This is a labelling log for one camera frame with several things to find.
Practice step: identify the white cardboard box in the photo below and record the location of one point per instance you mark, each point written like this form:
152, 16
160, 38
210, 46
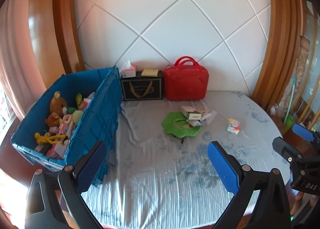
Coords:
186, 110

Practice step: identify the colourful tissue packet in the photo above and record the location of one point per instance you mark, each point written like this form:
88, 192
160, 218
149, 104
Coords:
233, 126

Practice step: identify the red carry case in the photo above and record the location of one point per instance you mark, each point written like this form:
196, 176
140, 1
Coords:
186, 81

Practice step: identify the white paper packet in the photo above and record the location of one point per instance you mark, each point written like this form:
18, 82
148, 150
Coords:
200, 106

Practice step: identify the yellow toy figure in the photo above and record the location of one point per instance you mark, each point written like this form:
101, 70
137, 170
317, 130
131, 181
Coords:
47, 139

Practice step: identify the blue plastic crate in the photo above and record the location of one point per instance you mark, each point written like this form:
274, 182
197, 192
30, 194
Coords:
97, 119

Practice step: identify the black gift box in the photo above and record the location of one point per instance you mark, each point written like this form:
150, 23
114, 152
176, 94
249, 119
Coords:
142, 89

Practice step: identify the pink tissue pack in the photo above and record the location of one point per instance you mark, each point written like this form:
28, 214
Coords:
128, 70

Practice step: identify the green bucket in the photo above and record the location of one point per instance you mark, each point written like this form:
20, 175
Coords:
289, 120

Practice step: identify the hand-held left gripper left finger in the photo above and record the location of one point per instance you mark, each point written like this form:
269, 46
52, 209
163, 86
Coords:
91, 169

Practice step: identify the carved wooden panel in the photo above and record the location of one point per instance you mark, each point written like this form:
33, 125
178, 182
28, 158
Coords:
301, 69

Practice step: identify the yellow paper packet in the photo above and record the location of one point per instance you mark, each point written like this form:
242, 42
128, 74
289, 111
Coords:
149, 72

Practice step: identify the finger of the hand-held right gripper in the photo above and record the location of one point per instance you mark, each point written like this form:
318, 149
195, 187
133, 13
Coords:
285, 149
303, 131

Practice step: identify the clear plastic box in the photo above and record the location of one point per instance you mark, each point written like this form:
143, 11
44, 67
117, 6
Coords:
209, 116

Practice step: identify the green leaf-shaped cloth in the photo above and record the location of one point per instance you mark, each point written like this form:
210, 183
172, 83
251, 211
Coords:
175, 126

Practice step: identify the pile of pink white boxes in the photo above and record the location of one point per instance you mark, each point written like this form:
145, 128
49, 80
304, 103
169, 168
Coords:
58, 150

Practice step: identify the wooden frame post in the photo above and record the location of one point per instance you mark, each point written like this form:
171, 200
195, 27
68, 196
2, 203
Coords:
277, 44
62, 31

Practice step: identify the green plush ball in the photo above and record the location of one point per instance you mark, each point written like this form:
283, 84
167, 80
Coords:
77, 115

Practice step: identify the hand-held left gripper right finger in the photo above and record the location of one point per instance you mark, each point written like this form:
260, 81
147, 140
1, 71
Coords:
222, 166

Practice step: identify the brown teddy bear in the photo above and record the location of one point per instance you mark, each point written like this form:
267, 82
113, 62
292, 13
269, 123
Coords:
57, 107

